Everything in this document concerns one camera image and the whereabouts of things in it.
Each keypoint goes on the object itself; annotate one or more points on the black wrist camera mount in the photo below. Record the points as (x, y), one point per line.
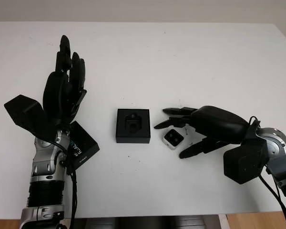
(243, 164)
(21, 109)

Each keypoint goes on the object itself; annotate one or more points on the black open box base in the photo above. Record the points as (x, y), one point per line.
(121, 138)

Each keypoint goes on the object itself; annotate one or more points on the small white black camera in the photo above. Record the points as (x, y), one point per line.
(173, 138)

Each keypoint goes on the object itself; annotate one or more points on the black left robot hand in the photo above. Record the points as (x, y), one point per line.
(54, 95)

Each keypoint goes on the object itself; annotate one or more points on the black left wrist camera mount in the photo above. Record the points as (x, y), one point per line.
(21, 109)

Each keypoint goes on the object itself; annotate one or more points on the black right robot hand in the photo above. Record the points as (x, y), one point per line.
(217, 121)

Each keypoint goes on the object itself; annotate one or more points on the dark robot torso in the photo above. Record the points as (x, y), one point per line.
(145, 223)

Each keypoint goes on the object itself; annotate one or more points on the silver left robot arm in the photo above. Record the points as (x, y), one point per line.
(44, 164)

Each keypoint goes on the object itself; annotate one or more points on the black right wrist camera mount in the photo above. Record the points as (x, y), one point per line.
(243, 164)

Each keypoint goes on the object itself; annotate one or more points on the black RealSense box lid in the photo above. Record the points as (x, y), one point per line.
(87, 145)

